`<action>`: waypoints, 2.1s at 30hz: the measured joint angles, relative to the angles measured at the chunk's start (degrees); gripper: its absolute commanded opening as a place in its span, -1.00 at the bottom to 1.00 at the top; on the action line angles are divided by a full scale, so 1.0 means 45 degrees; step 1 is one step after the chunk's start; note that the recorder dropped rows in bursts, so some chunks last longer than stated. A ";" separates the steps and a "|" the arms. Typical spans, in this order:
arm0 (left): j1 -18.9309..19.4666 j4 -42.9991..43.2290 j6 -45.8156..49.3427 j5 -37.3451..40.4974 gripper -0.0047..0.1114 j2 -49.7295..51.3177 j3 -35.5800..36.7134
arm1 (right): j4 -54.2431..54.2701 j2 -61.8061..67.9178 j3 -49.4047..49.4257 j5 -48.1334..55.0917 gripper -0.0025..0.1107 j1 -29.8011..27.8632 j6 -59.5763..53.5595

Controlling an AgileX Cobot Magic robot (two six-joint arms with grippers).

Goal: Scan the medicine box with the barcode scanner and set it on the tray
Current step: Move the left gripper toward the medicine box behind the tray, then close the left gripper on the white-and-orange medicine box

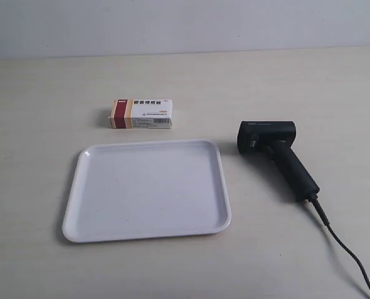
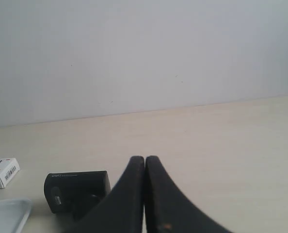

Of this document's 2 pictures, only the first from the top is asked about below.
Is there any white medicine box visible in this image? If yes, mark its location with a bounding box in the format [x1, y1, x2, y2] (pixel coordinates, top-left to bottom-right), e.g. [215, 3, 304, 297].
[109, 99, 173, 129]

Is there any black handheld barcode scanner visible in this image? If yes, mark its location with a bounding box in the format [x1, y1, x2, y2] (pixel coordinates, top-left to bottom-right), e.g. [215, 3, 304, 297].
[237, 121, 320, 204]

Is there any white plastic tray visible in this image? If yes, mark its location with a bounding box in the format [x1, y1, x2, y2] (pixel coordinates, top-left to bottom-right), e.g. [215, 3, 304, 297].
[62, 139, 232, 244]

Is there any black scanner cable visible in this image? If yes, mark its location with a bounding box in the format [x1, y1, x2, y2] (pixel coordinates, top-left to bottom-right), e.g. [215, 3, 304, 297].
[309, 194, 370, 299]

